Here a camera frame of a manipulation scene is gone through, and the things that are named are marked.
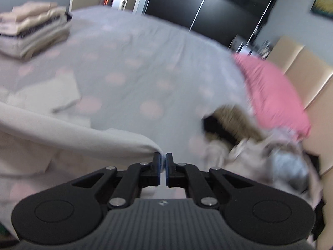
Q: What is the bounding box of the pile of unfolded light clothes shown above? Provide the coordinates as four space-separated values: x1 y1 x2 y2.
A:
204 127 324 204

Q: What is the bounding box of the framed wall picture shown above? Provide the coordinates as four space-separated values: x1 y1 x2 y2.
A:
311 0 333 19

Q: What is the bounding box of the beige padded headboard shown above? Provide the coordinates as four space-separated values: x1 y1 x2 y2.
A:
267 36 333 178

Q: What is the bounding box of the fur trimmed dark garment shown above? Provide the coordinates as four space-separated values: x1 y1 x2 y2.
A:
201 104 266 146

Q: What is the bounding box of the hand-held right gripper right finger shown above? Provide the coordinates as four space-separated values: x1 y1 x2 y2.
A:
165 152 254 209

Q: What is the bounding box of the white folded cloth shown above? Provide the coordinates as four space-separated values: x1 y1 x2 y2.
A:
6 74 82 114

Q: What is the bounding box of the black wardrobe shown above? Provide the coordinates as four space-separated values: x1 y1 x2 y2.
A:
144 0 283 49

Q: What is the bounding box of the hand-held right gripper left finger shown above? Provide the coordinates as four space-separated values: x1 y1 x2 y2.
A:
72 152 163 209

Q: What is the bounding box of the stack of folded clothes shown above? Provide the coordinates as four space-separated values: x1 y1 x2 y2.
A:
0 1 73 59

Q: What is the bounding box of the beige sweatshirt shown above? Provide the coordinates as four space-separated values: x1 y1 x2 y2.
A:
0 101 164 180

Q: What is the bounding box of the grey pink dotted bedspread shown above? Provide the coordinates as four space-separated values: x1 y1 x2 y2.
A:
0 5 261 206

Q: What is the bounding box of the pink pillow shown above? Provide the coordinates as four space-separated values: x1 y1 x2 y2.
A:
232 53 312 139

